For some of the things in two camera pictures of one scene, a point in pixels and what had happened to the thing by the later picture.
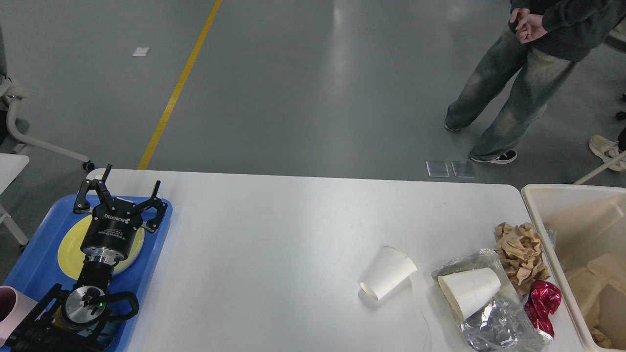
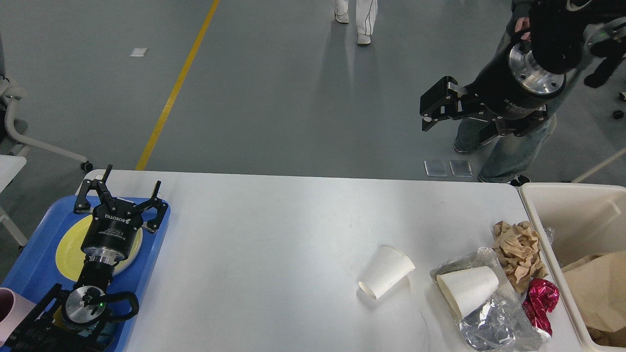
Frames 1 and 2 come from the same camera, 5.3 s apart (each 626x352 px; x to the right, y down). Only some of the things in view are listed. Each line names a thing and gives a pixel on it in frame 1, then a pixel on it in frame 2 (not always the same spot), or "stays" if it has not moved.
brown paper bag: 585,286 to 617,338
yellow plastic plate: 70,255 stays
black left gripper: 110,237 stays
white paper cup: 390,268 stays
